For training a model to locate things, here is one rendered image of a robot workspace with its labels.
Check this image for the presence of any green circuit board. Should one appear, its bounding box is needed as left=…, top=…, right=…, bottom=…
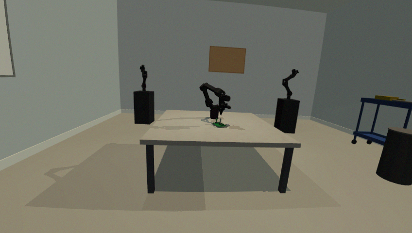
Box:
left=212, top=118, right=227, bottom=127

